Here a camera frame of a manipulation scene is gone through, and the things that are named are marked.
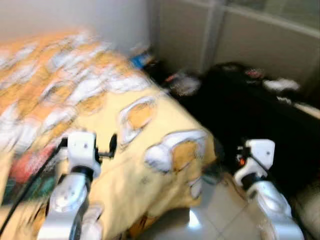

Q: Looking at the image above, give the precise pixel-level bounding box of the large black suitcase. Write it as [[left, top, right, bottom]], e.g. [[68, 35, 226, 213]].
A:
[[165, 62, 320, 201]]

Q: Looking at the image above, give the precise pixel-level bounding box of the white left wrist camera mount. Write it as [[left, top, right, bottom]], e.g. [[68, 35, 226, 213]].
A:
[[66, 131, 101, 173]]

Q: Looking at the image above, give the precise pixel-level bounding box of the white hair dryer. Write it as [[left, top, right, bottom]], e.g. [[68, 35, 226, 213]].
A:
[[263, 77, 301, 93]]

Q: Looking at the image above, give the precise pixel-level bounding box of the small blue item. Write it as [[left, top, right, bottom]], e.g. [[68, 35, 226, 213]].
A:
[[131, 52, 153, 68]]

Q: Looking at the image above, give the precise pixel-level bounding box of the yellow egg print blanket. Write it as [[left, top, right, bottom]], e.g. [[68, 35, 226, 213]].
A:
[[0, 30, 218, 240]]

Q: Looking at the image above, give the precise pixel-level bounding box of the crumpled clear plastic bag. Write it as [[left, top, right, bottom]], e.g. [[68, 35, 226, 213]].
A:
[[167, 72, 201, 97]]

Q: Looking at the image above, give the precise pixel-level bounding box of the beige wardrobe panel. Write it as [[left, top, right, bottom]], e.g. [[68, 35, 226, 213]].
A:
[[150, 0, 320, 96]]

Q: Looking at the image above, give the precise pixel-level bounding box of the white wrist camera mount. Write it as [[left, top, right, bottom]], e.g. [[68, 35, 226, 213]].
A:
[[66, 131, 101, 173], [235, 139, 276, 188]]

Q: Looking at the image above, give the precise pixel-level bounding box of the small red white packet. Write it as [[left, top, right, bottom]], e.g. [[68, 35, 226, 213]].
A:
[[244, 67, 263, 80]]

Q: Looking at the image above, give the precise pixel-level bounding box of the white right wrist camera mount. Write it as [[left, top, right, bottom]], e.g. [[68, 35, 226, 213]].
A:
[[235, 139, 276, 188]]

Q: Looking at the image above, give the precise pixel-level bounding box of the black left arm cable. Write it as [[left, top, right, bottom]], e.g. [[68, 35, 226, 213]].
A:
[[0, 137, 68, 237]]

